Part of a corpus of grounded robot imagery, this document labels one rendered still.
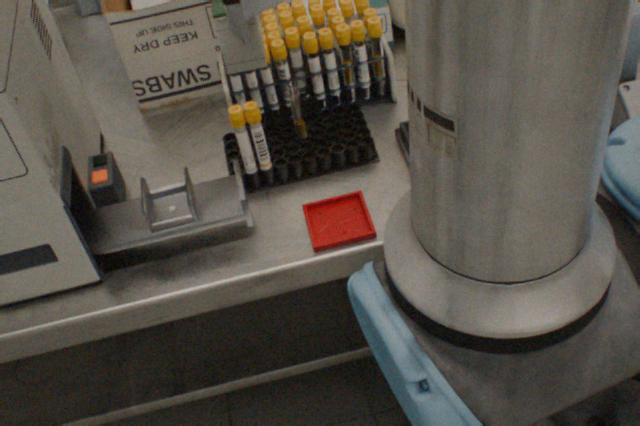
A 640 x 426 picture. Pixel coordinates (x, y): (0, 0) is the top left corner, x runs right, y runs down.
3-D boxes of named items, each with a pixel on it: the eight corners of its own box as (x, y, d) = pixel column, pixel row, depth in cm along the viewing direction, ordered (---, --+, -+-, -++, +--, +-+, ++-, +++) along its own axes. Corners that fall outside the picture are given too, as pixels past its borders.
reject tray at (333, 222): (314, 252, 86) (313, 247, 86) (302, 209, 91) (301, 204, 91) (377, 237, 87) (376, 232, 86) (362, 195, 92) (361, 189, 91)
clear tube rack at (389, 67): (237, 141, 102) (224, 94, 97) (228, 95, 109) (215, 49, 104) (397, 102, 102) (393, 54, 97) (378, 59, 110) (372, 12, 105)
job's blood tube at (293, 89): (301, 155, 97) (287, 88, 90) (299, 148, 98) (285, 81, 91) (312, 152, 97) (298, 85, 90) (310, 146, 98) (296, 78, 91)
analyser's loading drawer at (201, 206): (64, 272, 87) (46, 238, 83) (66, 229, 92) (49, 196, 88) (253, 225, 88) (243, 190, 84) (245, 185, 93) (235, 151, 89)
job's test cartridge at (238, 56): (264, 42, 84) (251, -13, 80) (267, 67, 81) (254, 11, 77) (225, 49, 84) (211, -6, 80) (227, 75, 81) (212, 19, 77)
